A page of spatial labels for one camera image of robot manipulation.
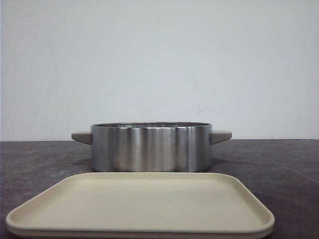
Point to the stainless steel steamer pot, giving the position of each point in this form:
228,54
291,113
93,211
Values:
151,146

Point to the beige rectangular plastic tray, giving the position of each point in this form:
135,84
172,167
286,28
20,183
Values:
144,206

